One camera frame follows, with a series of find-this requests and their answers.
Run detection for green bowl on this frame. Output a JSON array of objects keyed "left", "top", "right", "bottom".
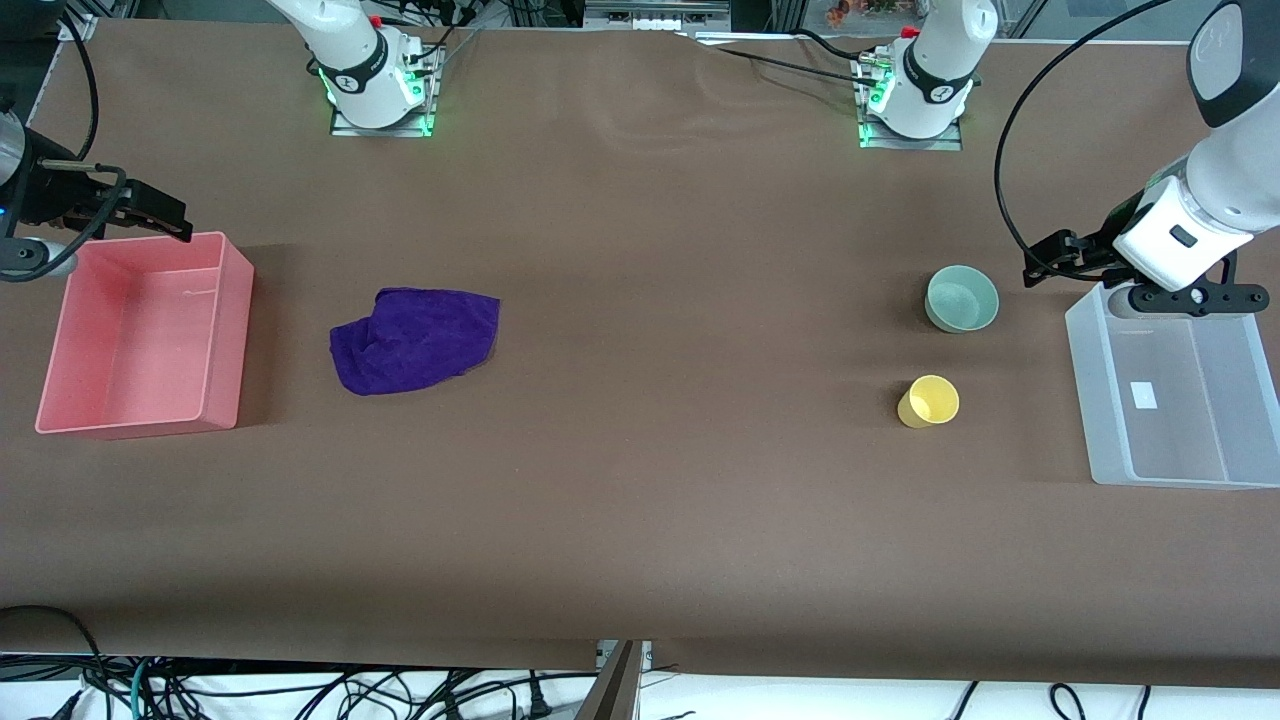
[{"left": 925, "top": 265, "right": 1000, "bottom": 334}]

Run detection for purple cloth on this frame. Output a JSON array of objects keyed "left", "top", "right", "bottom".
[{"left": 329, "top": 287, "right": 501, "bottom": 397}]

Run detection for yellow cup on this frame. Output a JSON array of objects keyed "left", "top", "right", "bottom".
[{"left": 897, "top": 375, "right": 961, "bottom": 430}]

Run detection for pink plastic bin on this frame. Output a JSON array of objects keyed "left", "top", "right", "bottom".
[{"left": 35, "top": 231, "right": 255, "bottom": 439}]

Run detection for clear plastic bin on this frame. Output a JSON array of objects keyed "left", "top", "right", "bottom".
[{"left": 1064, "top": 282, "right": 1280, "bottom": 491}]

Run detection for white power strip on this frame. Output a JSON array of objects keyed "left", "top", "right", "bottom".
[{"left": 584, "top": 0, "right": 732, "bottom": 32}]

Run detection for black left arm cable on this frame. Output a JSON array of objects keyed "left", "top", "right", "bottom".
[{"left": 995, "top": 0, "right": 1201, "bottom": 266}]

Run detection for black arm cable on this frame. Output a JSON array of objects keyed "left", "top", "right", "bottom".
[
  {"left": 995, "top": 0, "right": 1201, "bottom": 266},
  {"left": 40, "top": 12, "right": 133, "bottom": 241}
]

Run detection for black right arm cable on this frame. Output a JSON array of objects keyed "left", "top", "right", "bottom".
[{"left": 40, "top": 12, "right": 133, "bottom": 241}]

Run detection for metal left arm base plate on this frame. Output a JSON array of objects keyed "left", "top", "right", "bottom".
[{"left": 856, "top": 55, "right": 964, "bottom": 152}]

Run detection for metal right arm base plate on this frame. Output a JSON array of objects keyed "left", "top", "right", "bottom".
[{"left": 330, "top": 45, "right": 438, "bottom": 139}]

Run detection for black base cable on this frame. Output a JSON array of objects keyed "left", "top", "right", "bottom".
[
  {"left": 690, "top": 38, "right": 886, "bottom": 87},
  {"left": 795, "top": 28, "right": 881, "bottom": 63}
]

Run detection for black floor cable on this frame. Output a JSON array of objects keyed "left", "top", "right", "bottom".
[{"left": 0, "top": 604, "right": 106, "bottom": 701}]

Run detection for tangled black floor cables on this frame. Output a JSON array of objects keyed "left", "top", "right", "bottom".
[{"left": 150, "top": 665, "right": 561, "bottom": 720}]

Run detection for grey metal post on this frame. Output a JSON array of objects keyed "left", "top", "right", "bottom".
[{"left": 577, "top": 640, "right": 644, "bottom": 720}]

